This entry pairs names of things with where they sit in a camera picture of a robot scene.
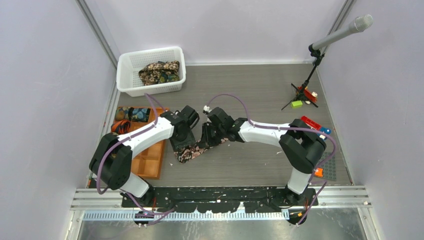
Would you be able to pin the green toy block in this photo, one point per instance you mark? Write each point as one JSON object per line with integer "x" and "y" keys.
{"x": 296, "y": 104}

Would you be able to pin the red toy piece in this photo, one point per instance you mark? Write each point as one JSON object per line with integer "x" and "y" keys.
{"x": 306, "y": 95}

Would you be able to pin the orange curved toy piece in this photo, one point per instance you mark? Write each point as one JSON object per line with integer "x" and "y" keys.
{"x": 319, "y": 172}

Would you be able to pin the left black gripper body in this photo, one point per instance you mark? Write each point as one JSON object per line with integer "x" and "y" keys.
{"x": 186, "y": 139}

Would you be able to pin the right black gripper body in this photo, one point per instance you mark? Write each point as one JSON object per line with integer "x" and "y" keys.
{"x": 223, "y": 128}

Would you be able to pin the orange striped rolled tie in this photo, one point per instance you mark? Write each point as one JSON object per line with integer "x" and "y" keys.
{"x": 121, "y": 127}

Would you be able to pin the white plastic basket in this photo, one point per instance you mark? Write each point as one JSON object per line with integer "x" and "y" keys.
{"x": 129, "y": 64}

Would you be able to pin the grey microphone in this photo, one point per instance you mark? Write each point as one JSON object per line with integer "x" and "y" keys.
{"x": 358, "y": 25}

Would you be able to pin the grey studded baseplate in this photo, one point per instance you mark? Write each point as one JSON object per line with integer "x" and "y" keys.
{"x": 329, "y": 169}

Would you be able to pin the floral ties in basket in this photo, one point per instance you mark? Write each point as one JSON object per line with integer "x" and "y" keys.
{"x": 160, "y": 73}

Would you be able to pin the red toy bus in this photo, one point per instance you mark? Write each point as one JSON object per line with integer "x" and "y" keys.
{"x": 316, "y": 126}

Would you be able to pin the orange wooden compartment tray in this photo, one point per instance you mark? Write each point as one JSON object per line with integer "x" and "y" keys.
{"x": 148, "y": 163}

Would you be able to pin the black pink floral tie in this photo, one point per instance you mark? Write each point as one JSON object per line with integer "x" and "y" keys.
{"x": 189, "y": 152}

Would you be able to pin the yellow floral rolled tie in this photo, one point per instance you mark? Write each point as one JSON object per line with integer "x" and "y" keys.
{"x": 122, "y": 113}

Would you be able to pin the blue floral rolled tie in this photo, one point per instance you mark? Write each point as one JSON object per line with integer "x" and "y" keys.
{"x": 139, "y": 114}

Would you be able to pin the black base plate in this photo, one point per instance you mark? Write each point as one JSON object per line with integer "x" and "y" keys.
{"x": 219, "y": 200}

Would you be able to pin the black microphone tripod stand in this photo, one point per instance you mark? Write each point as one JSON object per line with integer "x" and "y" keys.
{"x": 316, "y": 53}

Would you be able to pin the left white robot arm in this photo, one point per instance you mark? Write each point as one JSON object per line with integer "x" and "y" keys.
{"x": 112, "y": 159}

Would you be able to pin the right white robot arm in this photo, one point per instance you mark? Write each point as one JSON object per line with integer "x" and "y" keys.
{"x": 302, "y": 145}

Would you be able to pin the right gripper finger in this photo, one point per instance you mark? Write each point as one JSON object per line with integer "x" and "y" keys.
{"x": 208, "y": 136}
{"x": 220, "y": 137}

